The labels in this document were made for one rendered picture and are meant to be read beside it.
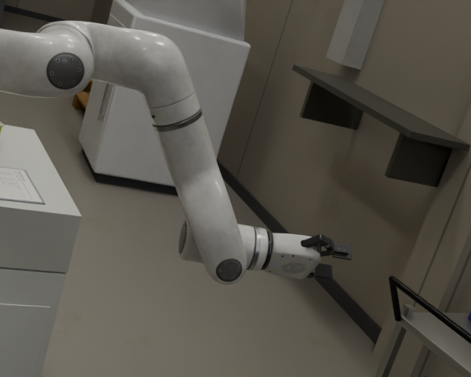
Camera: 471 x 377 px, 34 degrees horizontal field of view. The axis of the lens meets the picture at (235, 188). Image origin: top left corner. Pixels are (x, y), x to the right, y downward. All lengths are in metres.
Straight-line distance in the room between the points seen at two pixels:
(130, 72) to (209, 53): 3.67
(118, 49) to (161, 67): 0.08
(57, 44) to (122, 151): 3.80
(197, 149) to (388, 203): 2.83
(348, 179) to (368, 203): 0.26
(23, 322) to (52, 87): 0.79
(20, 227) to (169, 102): 0.58
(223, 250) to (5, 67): 0.47
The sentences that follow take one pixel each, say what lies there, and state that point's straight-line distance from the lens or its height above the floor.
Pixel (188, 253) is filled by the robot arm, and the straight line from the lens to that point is 1.43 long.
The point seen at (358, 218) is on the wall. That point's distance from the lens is 4.33.
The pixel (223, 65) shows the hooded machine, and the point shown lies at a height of 0.93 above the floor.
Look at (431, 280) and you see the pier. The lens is 3.64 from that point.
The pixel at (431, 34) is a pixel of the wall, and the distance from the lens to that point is 4.15.
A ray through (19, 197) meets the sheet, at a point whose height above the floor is 0.97.
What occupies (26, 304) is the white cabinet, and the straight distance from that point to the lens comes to 1.86.
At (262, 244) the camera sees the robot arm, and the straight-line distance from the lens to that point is 1.46.
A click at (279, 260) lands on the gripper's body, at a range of 1.48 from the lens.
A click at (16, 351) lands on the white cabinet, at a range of 1.92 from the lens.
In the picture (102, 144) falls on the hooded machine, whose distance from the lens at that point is 4.97.
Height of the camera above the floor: 1.61
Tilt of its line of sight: 16 degrees down
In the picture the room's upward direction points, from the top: 17 degrees clockwise
